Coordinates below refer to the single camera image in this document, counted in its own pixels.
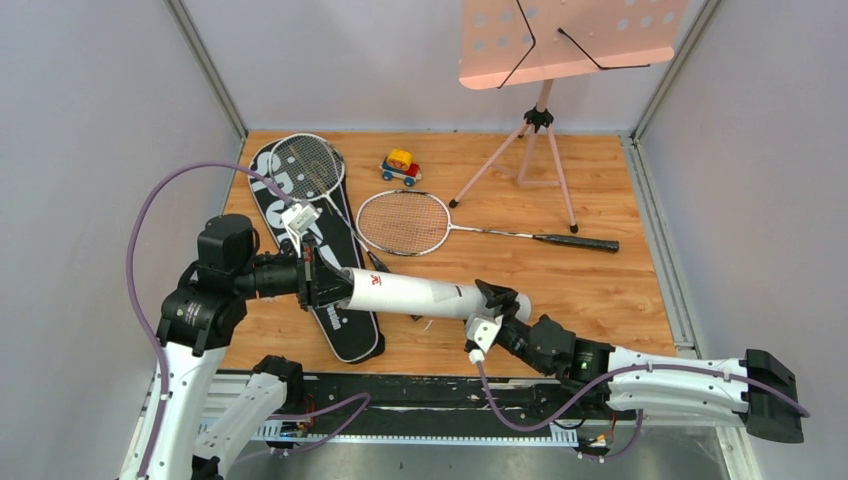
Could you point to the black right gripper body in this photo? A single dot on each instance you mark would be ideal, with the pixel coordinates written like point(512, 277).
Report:
point(517, 337)

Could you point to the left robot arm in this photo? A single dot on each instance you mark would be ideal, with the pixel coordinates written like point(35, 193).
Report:
point(197, 324)

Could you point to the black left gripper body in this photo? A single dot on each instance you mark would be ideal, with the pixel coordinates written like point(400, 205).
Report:
point(310, 279)

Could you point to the black racket cover bag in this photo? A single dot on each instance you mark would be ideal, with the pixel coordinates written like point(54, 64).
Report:
point(353, 336)

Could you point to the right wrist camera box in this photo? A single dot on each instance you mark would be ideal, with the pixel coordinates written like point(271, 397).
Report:
point(481, 331)

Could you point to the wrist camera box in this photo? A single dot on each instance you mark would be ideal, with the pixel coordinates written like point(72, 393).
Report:
point(298, 217)
point(481, 331)

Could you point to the white shuttlecock tube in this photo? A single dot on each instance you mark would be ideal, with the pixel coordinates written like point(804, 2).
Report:
point(393, 293)

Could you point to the grey slotted cable duct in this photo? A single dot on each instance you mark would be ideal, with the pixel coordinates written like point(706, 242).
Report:
point(277, 431)

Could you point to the white racket on bag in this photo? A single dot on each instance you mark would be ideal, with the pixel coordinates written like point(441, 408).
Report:
point(319, 170)

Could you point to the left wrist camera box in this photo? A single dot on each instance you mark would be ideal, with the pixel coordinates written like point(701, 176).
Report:
point(298, 217)

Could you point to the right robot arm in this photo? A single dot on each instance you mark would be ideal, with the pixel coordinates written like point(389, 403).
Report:
point(757, 388)

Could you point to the white racket on table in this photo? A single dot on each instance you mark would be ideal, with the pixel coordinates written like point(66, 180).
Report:
point(415, 223)

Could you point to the colourful toy car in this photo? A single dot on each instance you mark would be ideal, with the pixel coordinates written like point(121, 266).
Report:
point(399, 164)

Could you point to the pink music stand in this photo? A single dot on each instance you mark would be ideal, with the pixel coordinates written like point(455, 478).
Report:
point(507, 43)

